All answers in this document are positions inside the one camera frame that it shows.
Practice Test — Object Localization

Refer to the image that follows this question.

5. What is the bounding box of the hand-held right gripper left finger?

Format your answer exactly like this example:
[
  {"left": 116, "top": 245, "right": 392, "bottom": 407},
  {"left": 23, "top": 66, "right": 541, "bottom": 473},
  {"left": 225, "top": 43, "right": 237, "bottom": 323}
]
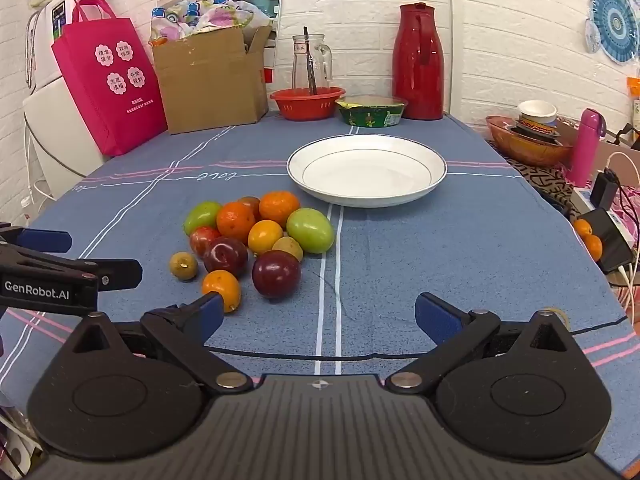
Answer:
[{"left": 62, "top": 291, "right": 255, "bottom": 394}]

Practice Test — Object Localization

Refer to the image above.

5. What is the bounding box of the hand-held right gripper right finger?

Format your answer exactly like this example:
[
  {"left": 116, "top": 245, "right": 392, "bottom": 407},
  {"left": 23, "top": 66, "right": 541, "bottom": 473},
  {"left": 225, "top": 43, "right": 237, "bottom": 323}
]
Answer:
[{"left": 385, "top": 291, "right": 581, "bottom": 394}]

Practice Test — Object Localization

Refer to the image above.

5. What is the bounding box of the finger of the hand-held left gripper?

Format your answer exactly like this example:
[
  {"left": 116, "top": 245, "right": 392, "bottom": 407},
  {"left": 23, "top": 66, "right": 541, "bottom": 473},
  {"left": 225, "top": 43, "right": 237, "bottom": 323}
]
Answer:
[
  {"left": 0, "top": 222, "right": 74, "bottom": 256},
  {"left": 75, "top": 258, "right": 144, "bottom": 291}
]

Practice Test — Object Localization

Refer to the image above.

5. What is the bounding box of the yellow-orange kumquat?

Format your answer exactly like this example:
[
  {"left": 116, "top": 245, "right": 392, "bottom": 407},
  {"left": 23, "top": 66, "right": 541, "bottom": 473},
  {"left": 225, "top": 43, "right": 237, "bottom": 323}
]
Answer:
[
  {"left": 247, "top": 220, "right": 284, "bottom": 256},
  {"left": 201, "top": 270, "right": 242, "bottom": 314}
]

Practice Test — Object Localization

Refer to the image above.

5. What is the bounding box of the brown longan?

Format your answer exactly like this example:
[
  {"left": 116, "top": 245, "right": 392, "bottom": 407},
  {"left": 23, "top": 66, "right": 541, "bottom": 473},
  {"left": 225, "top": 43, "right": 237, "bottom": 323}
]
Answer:
[
  {"left": 169, "top": 252, "right": 199, "bottom": 282},
  {"left": 271, "top": 236, "right": 304, "bottom": 262}
]

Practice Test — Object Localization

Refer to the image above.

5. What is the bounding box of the dark purple plum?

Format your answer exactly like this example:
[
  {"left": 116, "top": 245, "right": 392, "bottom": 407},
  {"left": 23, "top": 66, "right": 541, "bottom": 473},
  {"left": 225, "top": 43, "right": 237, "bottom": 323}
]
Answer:
[
  {"left": 203, "top": 236, "right": 249, "bottom": 278},
  {"left": 251, "top": 250, "right": 302, "bottom": 303}
]

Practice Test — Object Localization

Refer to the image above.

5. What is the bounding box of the small green jujube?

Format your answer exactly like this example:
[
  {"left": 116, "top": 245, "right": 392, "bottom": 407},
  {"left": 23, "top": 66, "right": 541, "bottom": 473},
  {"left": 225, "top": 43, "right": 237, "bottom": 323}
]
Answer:
[{"left": 183, "top": 201, "right": 224, "bottom": 237}]

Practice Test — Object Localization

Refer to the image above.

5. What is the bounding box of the large green jujube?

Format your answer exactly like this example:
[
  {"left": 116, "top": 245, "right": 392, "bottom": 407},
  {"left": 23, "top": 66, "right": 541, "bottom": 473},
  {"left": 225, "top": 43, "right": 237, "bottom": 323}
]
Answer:
[{"left": 286, "top": 208, "right": 335, "bottom": 254}]

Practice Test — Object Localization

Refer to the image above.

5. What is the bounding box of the white plate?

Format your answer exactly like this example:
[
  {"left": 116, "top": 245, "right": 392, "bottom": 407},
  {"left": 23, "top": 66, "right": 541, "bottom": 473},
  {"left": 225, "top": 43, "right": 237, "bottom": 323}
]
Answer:
[{"left": 286, "top": 134, "right": 447, "bottom": 209}]

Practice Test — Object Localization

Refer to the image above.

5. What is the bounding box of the blue plaid tablecloth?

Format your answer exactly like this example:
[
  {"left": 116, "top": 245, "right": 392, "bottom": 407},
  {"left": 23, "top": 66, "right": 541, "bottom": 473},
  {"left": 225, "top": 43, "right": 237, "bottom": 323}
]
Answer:
[{"left": 0, "top": 110, "right": 640, "bottom": 461}]

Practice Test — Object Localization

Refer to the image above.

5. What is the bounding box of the white appliance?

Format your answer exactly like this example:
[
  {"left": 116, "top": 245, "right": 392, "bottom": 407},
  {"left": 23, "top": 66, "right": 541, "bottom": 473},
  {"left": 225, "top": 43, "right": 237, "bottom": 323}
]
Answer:
[{"left": 22, "top": 77, "right": 108, "bottom": 181}]

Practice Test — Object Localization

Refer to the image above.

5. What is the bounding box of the pink tote bag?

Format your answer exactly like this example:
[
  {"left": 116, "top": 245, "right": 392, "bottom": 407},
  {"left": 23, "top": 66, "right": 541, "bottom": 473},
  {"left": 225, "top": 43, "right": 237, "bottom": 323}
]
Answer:
[{"left": 51, "top": 0, "right": 168, "bottom": 157}]

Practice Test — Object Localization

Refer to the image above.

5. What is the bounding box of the brown patterned cloth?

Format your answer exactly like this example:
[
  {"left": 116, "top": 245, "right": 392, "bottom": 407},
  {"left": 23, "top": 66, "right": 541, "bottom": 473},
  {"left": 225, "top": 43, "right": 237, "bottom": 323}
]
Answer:
[{"left": 492, "top": 140, "right": 581, "bottom": 216}]

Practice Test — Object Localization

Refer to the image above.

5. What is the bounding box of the orange plastic basin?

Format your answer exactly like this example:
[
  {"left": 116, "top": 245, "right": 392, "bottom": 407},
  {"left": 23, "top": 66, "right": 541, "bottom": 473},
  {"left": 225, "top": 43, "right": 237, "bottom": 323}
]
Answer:
[{"left": 485, "top": 115, "right": 573, "bottom": 167}]

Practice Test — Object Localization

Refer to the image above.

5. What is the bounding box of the black box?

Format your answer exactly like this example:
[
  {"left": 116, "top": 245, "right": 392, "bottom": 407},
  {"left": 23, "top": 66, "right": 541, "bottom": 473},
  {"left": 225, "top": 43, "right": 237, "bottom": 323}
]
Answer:
[{"left": 582, "top": 207, "right": 635, "bottom": 272}]

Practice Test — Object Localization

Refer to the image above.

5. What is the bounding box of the white power strip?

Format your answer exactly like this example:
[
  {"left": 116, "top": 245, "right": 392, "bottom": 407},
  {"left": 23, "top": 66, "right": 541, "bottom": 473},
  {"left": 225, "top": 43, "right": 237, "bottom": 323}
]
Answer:
[{"left": 570, "top": 187, "right": 636, "bottom": 246}]

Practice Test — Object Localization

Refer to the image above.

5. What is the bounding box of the green instant noodle bowl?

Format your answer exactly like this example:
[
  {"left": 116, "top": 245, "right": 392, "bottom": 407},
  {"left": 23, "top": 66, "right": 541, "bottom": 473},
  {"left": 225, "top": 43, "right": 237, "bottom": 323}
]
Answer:
[{"left": 335, "top": 95, "right": 408, "bottom": 128}]

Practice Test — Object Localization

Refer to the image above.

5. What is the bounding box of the large cardboard box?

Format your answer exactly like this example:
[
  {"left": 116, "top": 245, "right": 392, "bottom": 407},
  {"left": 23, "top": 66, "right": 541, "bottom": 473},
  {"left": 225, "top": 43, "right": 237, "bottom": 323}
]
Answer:
[{"left": 151, "top": 25, "right": 273, "bottom": 135}]

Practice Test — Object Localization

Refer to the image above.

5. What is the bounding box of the black power adapter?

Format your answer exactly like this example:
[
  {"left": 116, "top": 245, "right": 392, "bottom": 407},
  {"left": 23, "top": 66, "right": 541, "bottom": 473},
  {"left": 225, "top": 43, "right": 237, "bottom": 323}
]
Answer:
[{"left": 590, "top": 170, "right": 621, "bottom": 211}]

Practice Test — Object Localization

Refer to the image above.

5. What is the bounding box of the stack of patterned bowls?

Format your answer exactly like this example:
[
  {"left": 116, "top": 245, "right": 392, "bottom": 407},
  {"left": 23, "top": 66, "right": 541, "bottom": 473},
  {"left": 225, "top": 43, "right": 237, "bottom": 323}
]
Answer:
[{"left": 509, "top": 115, "right": 565, "bottom": 140}]

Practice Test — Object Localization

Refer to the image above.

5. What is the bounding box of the white water purifier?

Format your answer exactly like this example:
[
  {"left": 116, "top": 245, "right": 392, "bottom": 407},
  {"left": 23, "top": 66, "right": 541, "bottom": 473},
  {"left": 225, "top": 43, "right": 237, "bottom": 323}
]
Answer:
[{"left": 30, "top": 0, "right": 106, "bottom": 93}]

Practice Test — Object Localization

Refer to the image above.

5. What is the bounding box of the red plastic basket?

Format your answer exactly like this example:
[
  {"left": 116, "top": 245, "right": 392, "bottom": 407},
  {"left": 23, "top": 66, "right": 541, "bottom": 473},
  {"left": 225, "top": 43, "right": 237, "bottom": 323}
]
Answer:
[{"left": 270, "top": 86, "right": 346, "bottom": 122}]

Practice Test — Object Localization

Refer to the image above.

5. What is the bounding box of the pink thermos bottle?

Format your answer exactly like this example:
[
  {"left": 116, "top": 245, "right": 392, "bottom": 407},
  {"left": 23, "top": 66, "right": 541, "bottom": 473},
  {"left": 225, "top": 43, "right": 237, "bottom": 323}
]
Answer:
[{"left": 570, "top": 108, "right": 605, "bottom": 187}]

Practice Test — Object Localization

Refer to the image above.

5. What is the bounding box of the small cardboard box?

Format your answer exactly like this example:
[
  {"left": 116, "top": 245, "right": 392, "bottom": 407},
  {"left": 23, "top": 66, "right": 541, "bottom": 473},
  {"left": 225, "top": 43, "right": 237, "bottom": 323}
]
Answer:
[{"left": 557, "top": 120, "right": 640, "bottom": 188}]

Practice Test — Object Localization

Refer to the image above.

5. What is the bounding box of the red thermos jug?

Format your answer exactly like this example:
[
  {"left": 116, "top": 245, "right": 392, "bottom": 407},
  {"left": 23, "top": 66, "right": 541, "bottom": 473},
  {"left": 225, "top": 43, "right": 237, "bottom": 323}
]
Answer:
[{"left": 392, "top": 3, "right": 446, "bottom": 121}]

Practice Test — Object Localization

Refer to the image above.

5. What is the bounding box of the metal utensil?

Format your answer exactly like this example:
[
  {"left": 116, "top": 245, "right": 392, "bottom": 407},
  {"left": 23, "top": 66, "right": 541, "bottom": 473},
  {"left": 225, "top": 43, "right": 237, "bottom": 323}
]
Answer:
[{"left": 302, "top": 26, "right": 318, "bottom": 96}]

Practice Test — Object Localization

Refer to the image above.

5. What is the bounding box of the glass pitcher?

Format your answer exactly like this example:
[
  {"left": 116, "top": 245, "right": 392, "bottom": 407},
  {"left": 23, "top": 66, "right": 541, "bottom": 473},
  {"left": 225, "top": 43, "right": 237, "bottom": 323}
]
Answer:
[{"left": 291, "top": 34, "right": 333, "bottom": 95}]

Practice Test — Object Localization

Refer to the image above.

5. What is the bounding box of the floral cloth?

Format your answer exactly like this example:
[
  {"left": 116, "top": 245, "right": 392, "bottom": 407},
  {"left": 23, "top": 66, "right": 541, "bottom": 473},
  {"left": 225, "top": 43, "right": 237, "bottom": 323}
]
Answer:
[{"left": 150, "top": 0, "right": 277, "bottom": 43}]

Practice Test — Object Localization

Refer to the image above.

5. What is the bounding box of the blue patterned paper fan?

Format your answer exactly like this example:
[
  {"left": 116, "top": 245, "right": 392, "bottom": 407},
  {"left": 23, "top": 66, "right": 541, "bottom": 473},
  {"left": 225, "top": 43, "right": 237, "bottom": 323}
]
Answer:
[{"left": 584, "top": 0, "right": 640, "bottom": 63}]

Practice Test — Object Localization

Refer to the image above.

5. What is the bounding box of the white cable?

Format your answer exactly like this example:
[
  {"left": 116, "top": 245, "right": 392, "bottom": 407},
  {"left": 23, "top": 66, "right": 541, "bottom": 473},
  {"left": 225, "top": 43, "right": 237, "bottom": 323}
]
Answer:
[{"left": 606, "top": 151, "right": 640, "bottom": 186}]

